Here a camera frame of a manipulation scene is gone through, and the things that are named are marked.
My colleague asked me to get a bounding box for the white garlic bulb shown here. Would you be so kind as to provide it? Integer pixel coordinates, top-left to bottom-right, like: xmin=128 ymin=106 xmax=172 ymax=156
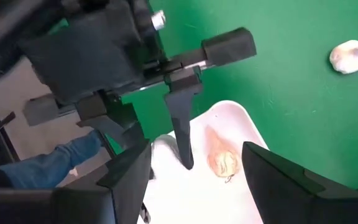
xmin=204 ymin=124 xmax=241 ymax=184
xmin=329 ymin=39 xmax=358 ymax=75

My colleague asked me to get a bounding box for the person's leg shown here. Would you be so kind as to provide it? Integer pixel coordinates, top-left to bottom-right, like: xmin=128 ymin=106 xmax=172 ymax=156
xmin=0 ymin=129 xmax=105 ymax=190

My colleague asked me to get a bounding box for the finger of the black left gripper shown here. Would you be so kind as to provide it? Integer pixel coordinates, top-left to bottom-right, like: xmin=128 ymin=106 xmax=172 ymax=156
xmin=163 ymin=66 xmax=204 ymax=171
xmin=74 ymin=92 xmax=150 ymax=156

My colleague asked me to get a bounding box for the white plate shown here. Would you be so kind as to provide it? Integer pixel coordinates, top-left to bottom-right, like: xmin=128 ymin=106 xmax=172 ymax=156
xmin=137 ymin=100 xmax=270 ymax=224

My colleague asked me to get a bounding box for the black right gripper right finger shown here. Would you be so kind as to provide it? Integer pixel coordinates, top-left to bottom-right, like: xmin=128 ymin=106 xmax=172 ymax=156
xmin=242 ymin=141 xmax=358 ymax=224

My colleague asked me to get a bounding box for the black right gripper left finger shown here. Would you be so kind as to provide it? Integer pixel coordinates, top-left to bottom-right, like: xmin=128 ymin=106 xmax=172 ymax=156
xmin=0 ymin=141 xmax=153 ymax=224

